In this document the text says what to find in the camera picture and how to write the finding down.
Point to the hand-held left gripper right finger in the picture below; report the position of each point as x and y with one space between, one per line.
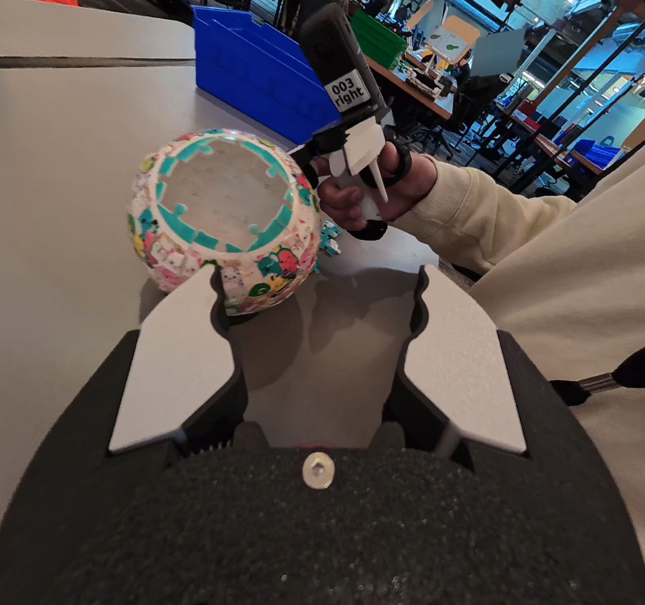
463 368

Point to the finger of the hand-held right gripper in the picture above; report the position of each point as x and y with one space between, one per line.
364 141
322 164

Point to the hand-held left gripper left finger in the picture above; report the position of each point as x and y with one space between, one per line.
176 363

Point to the colourful puzzle ball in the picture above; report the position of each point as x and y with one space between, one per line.
161 252

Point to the person's right forearm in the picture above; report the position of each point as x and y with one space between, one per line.
494 212

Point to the person's right hand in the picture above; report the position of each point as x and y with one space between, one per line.
418 181

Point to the green plastic bin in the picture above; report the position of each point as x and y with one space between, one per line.
378 38

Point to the long wooden workbench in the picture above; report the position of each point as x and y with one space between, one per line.
418 88

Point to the black office chair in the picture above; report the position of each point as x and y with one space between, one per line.
443 126

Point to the blue plastic bin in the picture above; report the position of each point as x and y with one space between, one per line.
252 76

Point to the tan board green shapes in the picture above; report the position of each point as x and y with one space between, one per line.
451 40

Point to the black badge reel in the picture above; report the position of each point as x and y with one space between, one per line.
599 381

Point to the row of blue storage bins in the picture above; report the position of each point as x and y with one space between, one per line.
597 154

